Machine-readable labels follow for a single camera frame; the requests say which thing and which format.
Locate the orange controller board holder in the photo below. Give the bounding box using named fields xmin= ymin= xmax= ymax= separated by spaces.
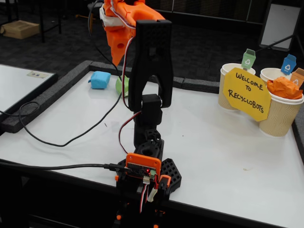
xmin=125 ymin=153 xmax=162 ymax=185

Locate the dark grey foam border strip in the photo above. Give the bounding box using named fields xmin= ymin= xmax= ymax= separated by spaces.
xmin=291 ymin=116 xmax=304 ymax=167
xmin=0 ymin=60 xmax=94 ymax=133
xmin=88 ymin=60 xmax=185 ymax=90

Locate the yellow welcome paper sign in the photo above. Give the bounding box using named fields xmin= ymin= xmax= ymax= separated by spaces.
xmin=222 ymin=67 xmax=272 ymax=122

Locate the blue paper rubbish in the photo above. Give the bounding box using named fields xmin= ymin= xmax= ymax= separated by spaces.
xmin=88 ymin=71 xmax=112 ymax=90

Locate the gold framed blue chair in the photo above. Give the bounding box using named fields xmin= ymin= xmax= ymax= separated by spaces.
xmin=75 ymin=0 xmax=105 ymax=35

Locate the green paper rubbish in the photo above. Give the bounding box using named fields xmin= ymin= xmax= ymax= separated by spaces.
xmin=115 ymin=76 xmax=130 ymax=98

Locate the thin black camera cable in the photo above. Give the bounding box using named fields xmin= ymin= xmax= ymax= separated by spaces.
xmin=0 ymin=0 xmax=124 ymax=147

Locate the thick black USB cable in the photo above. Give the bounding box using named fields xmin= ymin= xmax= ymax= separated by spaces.
xmin=0 ymin=159 xmax=130 ymax=173

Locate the green recycling bin label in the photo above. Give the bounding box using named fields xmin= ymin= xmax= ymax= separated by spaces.
xmin=241 ymin=48 xmax=257 ymax=71

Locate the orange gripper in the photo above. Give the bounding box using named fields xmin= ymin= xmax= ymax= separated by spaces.
xmin=104 ymin=23 xmax=137 ymax=67

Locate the short dark grey foam strip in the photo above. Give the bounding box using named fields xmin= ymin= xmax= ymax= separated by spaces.
xmin=183 ymin=78 xmax=220 ymax=94

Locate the white table with black edge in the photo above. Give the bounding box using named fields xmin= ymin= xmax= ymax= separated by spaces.
xmin=0 ymin=63 xmax=59 ymax=121

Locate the beige ribbed paper cup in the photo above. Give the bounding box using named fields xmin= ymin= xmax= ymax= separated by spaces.
xmin=218 ymin=63 xmax=257 ymax=112
xmin=258 ymin=83 xmax=304 ymax=137
xmin=260 ymin=67 xmax=293 ymax=83

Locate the orange paper rubbish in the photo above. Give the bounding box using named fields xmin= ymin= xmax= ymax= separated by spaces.
xmin=266 ymin=76 xmax=304 ymax=100

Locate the brown cardboard box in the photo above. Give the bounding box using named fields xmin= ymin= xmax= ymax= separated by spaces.
xmin=0 ymin=20 xmax=40 ymax=40

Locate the small handwritten paper sticker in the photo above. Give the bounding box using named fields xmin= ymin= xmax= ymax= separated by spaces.
xmin=26 ymin=71 xmax=49 ymax=79

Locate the red black servo cable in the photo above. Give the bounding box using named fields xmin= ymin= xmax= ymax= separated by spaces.
xmin=118 ymin=110 xmax=143 ymax=155

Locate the black metal stand bar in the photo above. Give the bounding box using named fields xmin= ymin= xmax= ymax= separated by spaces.
xmin=255 ymin=33 xmax=296 ymax=54

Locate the white panel with black frame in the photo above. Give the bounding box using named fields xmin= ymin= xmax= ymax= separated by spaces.
xmin=258 ymin=2 xmax=302 ymax=52

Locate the black metal furniture frame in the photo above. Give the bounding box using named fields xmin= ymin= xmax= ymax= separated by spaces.
xmin=38 ymin=0 xmax=63 ymax=44

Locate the red white black wire bundle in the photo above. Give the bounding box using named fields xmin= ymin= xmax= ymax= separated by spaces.
xmin=138 ymin=182 xmax=150 ymax=213

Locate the blue recycling bin label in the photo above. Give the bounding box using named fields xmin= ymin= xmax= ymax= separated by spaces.
xmin=280 ymin=54 xmax=298 ymax=76

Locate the orange recycling bin label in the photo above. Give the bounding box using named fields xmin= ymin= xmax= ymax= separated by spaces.
xmin=291 ymin=68 xmax=304 ymax=90

